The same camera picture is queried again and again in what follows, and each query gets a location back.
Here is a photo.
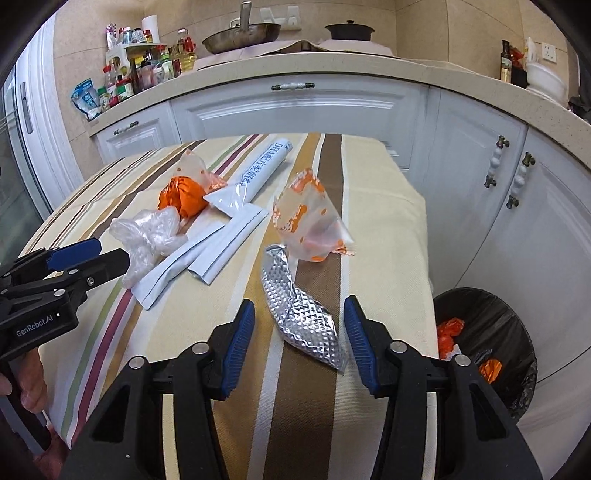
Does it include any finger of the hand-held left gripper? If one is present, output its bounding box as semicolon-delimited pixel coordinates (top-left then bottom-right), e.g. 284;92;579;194
0;248;132;306
0;239;103;278

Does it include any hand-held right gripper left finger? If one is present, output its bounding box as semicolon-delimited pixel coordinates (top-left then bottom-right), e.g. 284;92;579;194
58;298;257;480

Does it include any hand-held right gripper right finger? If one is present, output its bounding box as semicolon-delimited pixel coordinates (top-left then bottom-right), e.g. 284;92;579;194
342;295;544;480

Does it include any silver foil bag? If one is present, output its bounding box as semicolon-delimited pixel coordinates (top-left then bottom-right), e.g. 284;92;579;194
261;243;348;374

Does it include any white paper packet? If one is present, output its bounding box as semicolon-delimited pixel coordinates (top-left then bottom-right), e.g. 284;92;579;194
131;222;227;311
187;205;269;287

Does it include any orange wrapper ball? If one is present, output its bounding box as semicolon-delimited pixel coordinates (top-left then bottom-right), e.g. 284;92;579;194
158;176;208;217

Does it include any clear orange-dotted plastic bag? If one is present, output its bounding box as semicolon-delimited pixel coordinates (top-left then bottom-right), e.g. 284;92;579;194
178;148;228;195

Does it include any orange printed clear plastic bag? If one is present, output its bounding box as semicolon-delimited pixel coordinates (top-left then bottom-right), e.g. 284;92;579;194
272;169;356;263

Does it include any black-lined trash bin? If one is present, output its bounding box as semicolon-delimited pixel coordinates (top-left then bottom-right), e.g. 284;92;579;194
433;287;539;423

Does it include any white blue-printed tube packet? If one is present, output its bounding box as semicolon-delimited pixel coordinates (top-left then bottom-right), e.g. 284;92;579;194
203;136;294;217

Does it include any person's left hand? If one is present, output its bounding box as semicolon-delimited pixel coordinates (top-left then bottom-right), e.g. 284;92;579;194
0;352;48;413

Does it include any orange crumpled wrapper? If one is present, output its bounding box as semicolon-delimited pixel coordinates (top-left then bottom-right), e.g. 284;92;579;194
437;318;465;361
480;359;503;384

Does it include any striped tablecloth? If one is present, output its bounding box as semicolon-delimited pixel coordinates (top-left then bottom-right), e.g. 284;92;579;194
23;133;439;480

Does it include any blue white plastic packet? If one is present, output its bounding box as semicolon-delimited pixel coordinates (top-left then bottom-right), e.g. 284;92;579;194
71;79;103;121

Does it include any cluster of seasoning bottles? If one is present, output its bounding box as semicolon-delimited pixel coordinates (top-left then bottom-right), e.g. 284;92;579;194
99;21;178;109

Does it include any yellow cooking oil bottle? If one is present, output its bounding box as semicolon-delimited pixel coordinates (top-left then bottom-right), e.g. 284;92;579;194
175;28;198;72

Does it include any steel wok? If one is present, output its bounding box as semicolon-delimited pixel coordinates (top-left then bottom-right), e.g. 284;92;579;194
202;2;282;54

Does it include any beige stove cover cloth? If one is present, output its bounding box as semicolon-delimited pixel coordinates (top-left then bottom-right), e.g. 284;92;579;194
191;39;398;70

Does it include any black lidded pot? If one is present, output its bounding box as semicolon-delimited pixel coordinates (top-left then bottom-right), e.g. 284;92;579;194
324;20;376;41

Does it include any white round bowl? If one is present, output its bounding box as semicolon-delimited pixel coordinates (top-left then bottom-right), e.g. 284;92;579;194
526;62;557;84
526;74;568;103

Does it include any dark olive oil bottle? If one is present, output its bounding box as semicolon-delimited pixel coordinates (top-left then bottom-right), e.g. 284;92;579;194
499;40;514;84

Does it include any dark cloth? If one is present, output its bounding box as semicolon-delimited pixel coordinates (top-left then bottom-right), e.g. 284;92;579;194
568;95;591;124

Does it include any white ceramic cabinet door handle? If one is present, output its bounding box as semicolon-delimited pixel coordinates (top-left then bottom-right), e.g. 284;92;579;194
507;152;535;209
484;135;509;188

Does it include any white wall outlet cover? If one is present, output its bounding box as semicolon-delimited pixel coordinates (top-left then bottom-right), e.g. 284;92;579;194
231;14;304;29

